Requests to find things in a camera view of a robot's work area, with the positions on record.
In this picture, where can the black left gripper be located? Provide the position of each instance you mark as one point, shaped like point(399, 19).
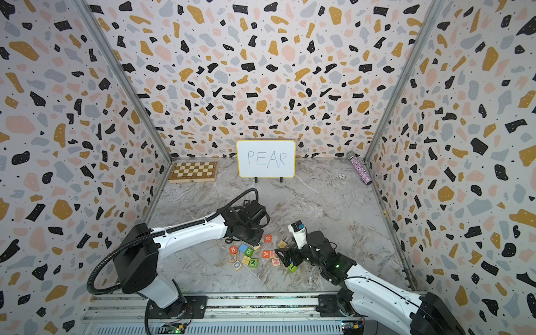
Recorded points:
point(257, 240)

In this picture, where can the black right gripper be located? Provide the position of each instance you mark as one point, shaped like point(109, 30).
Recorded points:
point(287, 252)

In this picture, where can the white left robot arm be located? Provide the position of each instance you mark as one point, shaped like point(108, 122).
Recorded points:
point(133, 267)

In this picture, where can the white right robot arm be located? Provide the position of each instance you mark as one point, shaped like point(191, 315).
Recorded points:
point(364, 293)

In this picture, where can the green I block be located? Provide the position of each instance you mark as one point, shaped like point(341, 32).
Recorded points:
point(292, 268)

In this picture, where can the wooden yellow plus block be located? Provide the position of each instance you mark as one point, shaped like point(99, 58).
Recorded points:
point(245, 260)

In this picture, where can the green N block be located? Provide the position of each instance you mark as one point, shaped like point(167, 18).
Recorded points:
point(253, 263)

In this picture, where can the wooden O block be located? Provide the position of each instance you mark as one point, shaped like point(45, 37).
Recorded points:
point(237, 265)

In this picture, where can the yellow framed whiteboard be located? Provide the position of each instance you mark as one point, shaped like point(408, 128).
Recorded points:
point(266, 159)

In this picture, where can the wooden chessboard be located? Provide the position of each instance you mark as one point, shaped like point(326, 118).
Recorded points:
point(193, 172)

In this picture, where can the pink glitter bottle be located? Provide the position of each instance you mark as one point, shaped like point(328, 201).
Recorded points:
point(360, 168)

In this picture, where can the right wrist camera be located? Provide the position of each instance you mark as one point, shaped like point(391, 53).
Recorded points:
point(299, 232)

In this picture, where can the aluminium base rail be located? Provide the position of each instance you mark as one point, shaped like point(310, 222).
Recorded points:
point(226, 313)

